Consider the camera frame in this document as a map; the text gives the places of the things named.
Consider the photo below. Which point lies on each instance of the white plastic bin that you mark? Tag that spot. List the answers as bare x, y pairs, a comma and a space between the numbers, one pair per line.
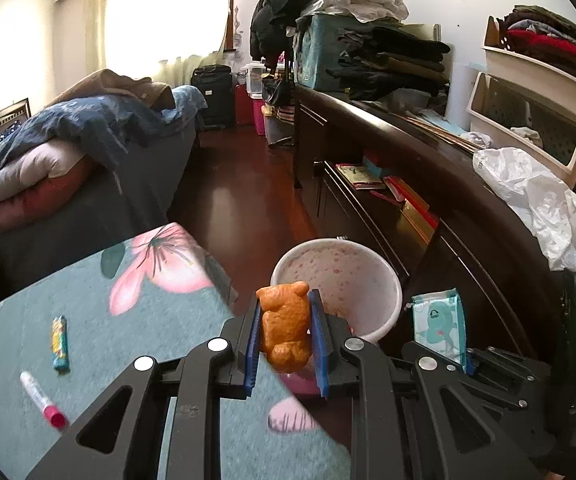
348, 280

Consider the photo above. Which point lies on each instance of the row of books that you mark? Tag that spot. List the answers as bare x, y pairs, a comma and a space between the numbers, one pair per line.
398, 195

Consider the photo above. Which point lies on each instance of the teal floral tablecloth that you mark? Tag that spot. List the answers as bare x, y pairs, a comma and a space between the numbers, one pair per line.
118, 340

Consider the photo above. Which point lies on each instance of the brown blanket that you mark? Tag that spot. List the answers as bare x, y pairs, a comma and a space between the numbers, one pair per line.
113, 87

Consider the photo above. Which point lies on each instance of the white plastic bag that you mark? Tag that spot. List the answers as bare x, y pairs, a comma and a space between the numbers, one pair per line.
538, 200

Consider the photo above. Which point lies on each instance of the white stacked shelf bins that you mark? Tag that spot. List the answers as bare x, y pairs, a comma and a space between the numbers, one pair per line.
513, 105

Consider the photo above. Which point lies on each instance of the folded red dark clothes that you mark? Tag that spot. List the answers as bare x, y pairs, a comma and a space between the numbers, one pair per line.
543, 35

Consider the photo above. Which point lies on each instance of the white plastic container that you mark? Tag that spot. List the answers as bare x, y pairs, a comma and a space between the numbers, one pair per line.
256, 80

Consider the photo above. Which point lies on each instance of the teal storage box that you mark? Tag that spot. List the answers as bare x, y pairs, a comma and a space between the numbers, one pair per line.
318, 55

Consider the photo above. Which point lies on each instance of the white pink capped tube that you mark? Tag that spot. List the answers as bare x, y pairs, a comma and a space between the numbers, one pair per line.
43, 395

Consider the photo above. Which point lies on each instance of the white window curtain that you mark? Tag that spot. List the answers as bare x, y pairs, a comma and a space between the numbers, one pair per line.
158, 10

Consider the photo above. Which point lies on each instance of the stack of dark folded clothes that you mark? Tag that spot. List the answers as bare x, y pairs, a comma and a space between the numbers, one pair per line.
398, 60

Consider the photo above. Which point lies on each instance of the dark wooden cabinet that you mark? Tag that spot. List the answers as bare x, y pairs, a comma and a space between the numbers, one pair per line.
468, 240

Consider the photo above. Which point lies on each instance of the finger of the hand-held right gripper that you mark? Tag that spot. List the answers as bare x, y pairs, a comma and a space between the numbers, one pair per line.
508, 362
508, 392

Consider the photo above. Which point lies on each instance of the red storage box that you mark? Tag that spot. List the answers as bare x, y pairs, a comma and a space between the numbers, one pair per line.
244, 105

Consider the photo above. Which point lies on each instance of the orange bear toy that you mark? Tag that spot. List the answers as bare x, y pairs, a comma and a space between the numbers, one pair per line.
283, 325

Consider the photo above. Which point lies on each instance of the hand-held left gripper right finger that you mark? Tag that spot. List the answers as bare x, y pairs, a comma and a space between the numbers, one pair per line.
319, 350

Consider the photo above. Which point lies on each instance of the wet wipes packet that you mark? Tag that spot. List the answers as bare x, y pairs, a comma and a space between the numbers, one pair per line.
438, 325

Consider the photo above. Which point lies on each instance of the black hanging coat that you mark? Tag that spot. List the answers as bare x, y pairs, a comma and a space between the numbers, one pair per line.
278, 15

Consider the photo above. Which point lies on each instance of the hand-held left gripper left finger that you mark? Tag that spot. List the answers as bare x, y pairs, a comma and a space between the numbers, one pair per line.
253, 355

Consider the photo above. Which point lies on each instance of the pink storage bin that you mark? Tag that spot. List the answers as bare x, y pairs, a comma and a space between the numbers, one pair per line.
260, 117

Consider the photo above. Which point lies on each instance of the folded pink red quilt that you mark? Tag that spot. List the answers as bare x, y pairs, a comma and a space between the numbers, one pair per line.
28, 180

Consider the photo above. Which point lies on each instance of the black suitcase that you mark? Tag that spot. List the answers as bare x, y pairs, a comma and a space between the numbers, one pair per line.
213, 95

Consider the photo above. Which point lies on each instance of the bed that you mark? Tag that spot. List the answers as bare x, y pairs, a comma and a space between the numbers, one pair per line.
133, 205

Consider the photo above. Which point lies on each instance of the yellow green candy wrapper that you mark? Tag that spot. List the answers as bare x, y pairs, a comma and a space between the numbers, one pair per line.
59, 342

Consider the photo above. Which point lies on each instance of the hanging handbags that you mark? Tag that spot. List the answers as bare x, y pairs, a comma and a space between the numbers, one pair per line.
278, 97

